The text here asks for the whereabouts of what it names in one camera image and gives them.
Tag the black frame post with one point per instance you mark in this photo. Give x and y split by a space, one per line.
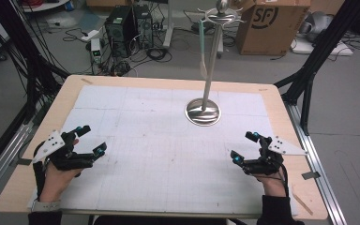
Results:
322 50

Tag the grey wristwatch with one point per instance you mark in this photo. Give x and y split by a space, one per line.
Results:
45 206

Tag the small white device green display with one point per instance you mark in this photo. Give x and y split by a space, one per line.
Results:
95 50

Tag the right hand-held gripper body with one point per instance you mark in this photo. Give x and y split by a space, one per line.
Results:
265 162

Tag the large black computer tower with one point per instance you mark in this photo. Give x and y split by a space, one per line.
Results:
120 31

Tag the person's right hand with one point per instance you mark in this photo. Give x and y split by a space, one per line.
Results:
275 186

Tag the grey bag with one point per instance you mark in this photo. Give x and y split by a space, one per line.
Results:
317 25

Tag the black power adapter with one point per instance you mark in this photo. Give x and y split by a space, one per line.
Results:
195 27

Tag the thin wooden stick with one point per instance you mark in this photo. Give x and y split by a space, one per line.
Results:
301 201

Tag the round white table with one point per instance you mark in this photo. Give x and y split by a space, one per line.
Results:
43 5

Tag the black tape piece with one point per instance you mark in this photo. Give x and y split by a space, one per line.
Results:
24 161
310 175

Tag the person's left hand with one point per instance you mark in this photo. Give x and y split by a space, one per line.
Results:
54 184

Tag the white flat board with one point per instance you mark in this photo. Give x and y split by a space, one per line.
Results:
306 47

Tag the white grid mat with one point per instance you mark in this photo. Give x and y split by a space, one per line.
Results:
168 187

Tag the white power strip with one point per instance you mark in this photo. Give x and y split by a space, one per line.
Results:
90 35

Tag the aluminium rail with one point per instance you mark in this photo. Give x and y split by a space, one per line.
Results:
315 162
3 162

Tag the person's dark clothing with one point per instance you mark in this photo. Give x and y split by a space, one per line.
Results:
159 221

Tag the metal utensil stand with hooks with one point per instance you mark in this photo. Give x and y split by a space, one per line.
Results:
212 68

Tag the cardboard box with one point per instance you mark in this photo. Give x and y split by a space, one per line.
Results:
272 28

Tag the slim black computer tower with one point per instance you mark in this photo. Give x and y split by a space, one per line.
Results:
144 26

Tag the white stand post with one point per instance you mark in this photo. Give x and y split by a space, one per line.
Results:
168 25

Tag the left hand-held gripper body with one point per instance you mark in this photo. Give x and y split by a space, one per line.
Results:
70 159

